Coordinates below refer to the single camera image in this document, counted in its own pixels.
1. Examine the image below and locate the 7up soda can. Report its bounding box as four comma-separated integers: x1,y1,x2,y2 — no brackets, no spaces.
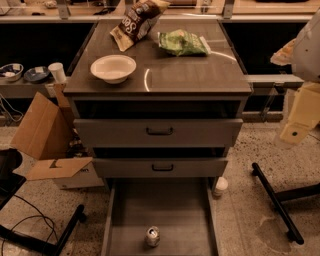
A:
145,226,160,248

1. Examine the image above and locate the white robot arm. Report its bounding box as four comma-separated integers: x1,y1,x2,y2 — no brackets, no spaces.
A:
271,10,320,148

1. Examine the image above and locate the grey drawer cabinet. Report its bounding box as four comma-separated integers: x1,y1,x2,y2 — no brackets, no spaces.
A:
63,18,254,188

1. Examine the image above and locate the grey middle drawer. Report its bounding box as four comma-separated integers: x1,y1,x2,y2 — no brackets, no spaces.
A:
93,158,227,178

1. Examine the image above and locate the grey top drawer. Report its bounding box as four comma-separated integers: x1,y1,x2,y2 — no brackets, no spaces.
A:
74,119,243,148

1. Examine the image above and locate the grey open bottom drawer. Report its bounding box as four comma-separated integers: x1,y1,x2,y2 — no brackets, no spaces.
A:
101,178,219,256

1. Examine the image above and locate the green chip bag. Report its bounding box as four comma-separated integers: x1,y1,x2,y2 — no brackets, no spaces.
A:
158,29,211,56

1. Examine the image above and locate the brown chip bag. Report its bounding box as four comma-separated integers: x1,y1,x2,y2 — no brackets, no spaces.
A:
110,0,170,52

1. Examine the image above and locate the open cardboard box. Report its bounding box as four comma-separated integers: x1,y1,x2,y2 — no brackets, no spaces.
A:
11,92,104,189

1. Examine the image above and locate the white paper cup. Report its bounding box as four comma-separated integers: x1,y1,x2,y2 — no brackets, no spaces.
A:
48,62,67,83

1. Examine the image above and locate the black stand leg right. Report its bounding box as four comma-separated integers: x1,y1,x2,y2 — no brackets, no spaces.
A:
252,162,320,245

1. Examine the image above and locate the black stand leg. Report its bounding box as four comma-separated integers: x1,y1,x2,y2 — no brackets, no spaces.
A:
0,204,86,256
252,162,320,245

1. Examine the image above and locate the blue bowl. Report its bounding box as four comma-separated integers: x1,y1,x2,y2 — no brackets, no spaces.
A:
23,66,50,83

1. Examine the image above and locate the white patterned bowl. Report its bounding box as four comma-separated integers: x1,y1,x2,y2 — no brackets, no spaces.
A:
0,63,24,82

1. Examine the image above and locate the black chair seat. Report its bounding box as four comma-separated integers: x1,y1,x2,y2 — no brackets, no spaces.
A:
0,148,26,210

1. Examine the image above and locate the black stand leg left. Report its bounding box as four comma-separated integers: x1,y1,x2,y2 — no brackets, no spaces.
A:
0,204,86,256

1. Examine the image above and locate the black cable on floor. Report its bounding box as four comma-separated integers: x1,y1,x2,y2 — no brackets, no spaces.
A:
0,193,59,256

